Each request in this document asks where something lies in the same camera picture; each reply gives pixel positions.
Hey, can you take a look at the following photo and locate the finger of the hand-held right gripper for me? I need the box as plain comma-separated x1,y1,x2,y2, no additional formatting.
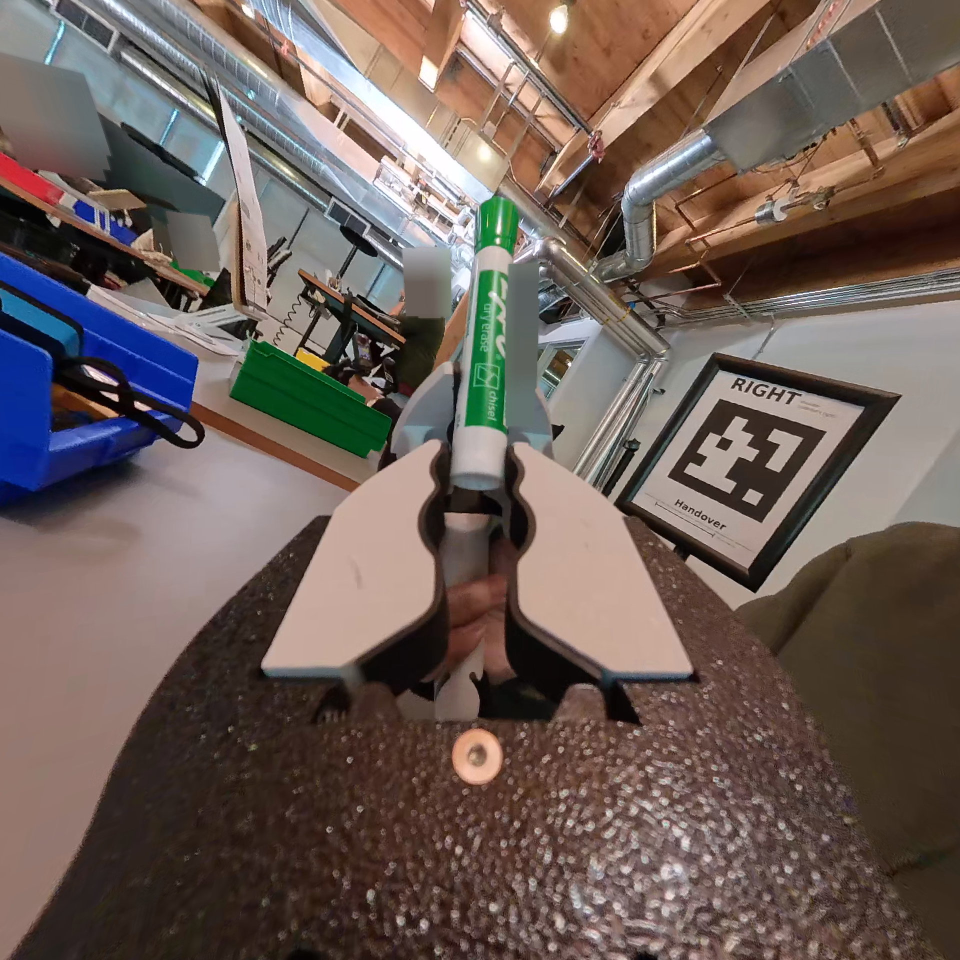
391,360,460,460
508,386,558,460

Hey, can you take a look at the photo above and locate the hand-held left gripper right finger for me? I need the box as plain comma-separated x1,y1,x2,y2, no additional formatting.
498,441,695,695

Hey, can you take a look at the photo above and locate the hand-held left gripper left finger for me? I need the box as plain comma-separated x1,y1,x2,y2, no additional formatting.
260,438,451,695

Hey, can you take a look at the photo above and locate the green dry erase marker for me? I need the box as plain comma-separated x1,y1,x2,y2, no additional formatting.
450,196,520,492

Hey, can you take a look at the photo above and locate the person's right hand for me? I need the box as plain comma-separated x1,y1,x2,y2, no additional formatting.
448,543,520,682

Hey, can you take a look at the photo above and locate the silver vertical pipe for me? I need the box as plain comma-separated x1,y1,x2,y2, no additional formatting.
525,236,672,489

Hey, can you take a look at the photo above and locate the green plastic bin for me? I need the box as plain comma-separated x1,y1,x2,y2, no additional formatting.
228,339,395,460

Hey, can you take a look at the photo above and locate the wooden top standing desk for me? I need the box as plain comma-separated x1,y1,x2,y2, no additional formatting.
296,266,410,376

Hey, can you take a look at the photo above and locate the black floor lamp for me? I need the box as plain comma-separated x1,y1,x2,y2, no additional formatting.
339,219,378,280

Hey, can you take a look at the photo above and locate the black framed tag sign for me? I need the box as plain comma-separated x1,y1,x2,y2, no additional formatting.
615,351,901,594

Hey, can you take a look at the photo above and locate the white tablet stand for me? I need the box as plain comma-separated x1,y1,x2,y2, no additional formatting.
172,303,260,354

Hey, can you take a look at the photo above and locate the printed instruction sheet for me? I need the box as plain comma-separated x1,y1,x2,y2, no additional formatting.
202,71,271,312

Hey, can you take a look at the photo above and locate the blue plastic bin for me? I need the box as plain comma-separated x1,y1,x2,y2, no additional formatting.
0,251,200,507

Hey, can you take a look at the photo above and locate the long wooden workbench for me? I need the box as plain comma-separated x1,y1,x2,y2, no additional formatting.
0,176,215,297

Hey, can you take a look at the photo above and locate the light blue case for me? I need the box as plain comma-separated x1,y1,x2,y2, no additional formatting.
0,288,85,357

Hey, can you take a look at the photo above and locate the red plastic bin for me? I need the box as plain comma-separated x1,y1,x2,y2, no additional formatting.
0,150,67,205

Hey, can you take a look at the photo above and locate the black strap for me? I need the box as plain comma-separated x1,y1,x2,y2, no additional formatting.
52,356,205,450

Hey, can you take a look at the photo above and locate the silver round elbow duct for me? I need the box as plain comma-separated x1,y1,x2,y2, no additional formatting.
536,129,725,285

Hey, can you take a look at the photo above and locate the rectangular metal duct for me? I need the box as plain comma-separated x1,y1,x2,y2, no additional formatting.
705,0,960,175

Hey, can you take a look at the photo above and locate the silver insulated duct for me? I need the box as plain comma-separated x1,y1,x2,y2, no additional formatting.
45,0,496,219

